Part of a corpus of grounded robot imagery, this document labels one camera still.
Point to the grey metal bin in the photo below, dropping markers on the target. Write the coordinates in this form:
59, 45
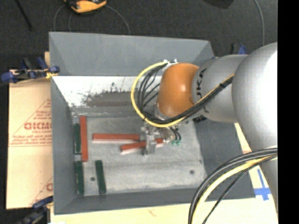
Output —
130, 55

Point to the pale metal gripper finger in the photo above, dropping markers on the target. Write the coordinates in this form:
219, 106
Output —
150, 144
145, 131

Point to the brown cardboard board, red print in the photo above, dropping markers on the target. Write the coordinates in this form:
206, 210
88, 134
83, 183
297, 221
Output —
28, 162

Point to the red-brown flat block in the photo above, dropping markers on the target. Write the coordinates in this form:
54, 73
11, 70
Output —
114, 137
132, 147
83, 139

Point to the dark green flat block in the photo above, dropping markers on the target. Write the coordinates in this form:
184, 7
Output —
100, 176
77, 137
79, 178

